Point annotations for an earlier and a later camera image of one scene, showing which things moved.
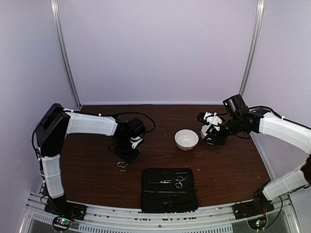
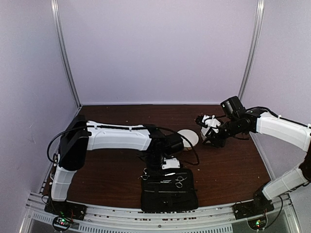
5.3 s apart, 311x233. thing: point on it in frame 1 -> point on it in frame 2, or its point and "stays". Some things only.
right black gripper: [218, 140] stays
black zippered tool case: [168, 190] stays
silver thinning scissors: [123, 165] -> [145, 176]
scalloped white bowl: [204, 129] stays
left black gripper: [129, 158] -> [151, 172]
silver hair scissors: [178, 181] stays
